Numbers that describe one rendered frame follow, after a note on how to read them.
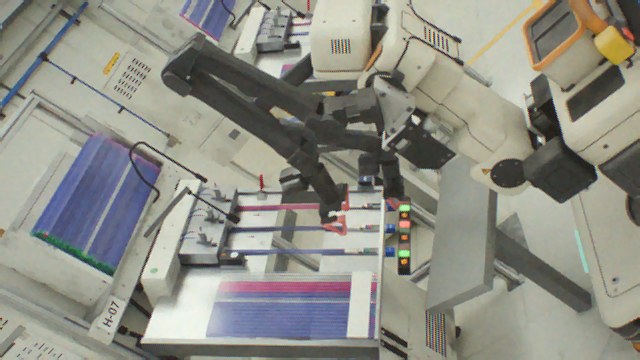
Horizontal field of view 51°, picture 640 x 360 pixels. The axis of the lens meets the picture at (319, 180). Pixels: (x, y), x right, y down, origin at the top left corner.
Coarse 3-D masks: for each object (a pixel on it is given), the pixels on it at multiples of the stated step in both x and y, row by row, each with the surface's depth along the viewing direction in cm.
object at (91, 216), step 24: (96, 144) 231; (120, 144) 238; (72, 168) 223; (96, 168) 225; (120, 168) 232; (144, 168) 239; (72, 192) 214; (96, 192) 219; (120, 192) 226; (144, 192) 233; (48, 216) 203; (72, 216) 208; (96, 216) 214; (120, 216) 220; (48, 240) 200; (72, 240) 203; (96, 240) 208; (120, 240) 214; (96, 264) 204
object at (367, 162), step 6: (384, 150) 204; (390, 150) 203; (360, 156) 211; (366, 156) 209; (372, 156) 209; (378, 156) 208; (384, 156) 205; (390, 156) 205; (360, 162) 210; (366, 162) 210; (372, 162) 209; (360, 168) 210; (366, 168) 209; (372, 168) 209; (360, 174) 211; (366, 174) 210; (372, 174) 210
